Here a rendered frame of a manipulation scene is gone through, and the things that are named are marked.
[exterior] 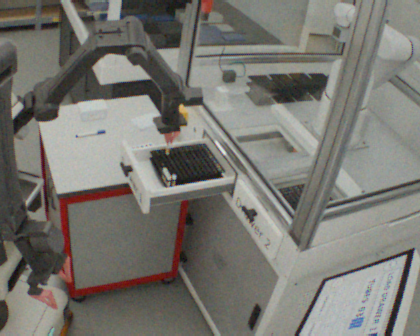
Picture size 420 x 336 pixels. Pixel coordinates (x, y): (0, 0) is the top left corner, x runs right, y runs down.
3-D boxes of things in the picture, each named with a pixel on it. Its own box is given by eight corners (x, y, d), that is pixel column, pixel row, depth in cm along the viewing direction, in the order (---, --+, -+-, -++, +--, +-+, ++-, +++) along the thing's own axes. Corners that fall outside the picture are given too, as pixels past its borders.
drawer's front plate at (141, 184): (144, 214, 166) (146, 189, 159) (119, 163, 186) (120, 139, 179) (149, 213, 167) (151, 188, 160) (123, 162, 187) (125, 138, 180)
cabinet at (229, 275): (238, 388, 200) (288, 284, 152) (155, 239, 270) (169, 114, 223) (387, 324, 239) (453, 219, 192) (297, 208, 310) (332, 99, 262)
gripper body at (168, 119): (187, 127, 162) (189, 109, 158) (158, 133, 159) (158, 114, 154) (181, 116, 167) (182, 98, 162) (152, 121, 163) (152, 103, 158)
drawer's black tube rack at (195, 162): (165, 195, 173) (167, 180, 169) (148, 165, 185) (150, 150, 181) (222, 185, 182) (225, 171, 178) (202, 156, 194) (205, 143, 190)
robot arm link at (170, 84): (116, 20, 113) (120, 57, 110) (137, 13, 112) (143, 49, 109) (165, 80, 154) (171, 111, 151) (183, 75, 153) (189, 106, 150)
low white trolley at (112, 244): (70, 310, 220) (56, 193, 175) (44, 225, 263) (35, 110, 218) (178, 288, 244) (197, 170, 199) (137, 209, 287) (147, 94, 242)
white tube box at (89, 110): (80, 121, 215) (81, 111, 212) (77, 112, 221) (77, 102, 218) (107, 118, 220) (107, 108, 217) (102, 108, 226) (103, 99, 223)
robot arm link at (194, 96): (167, 74, 148) (172, 99, 146) (203, 71, 151) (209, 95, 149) (162, 91, 160) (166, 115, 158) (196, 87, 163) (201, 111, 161)
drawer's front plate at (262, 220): (270, 260, 157) (279, 236, 151) (231, 203, 177) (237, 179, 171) (275, 259, 158) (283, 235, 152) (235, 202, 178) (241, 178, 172)
